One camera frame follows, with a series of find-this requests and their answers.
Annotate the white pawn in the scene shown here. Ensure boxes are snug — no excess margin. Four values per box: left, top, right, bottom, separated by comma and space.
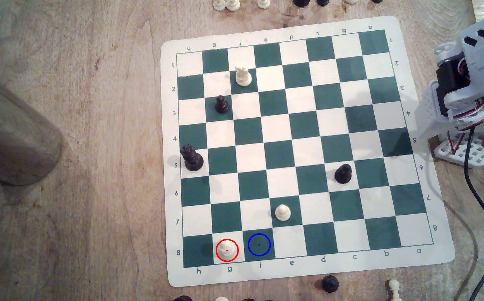
218, 242, 236, 259

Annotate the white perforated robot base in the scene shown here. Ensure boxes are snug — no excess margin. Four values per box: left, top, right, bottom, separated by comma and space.
429, 134, 484, 169

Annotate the black queen chess piece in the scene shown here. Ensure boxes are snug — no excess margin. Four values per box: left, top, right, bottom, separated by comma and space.
181, 144, 204, 172

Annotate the green and white chess mat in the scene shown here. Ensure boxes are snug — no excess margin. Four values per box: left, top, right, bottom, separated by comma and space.
160, 15, 456, 288

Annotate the white knight chess piece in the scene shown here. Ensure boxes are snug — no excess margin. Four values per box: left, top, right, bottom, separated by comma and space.
235, 65, 253, 88

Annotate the black power cable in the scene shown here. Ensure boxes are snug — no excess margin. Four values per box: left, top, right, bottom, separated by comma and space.
464, 127, 484, 301

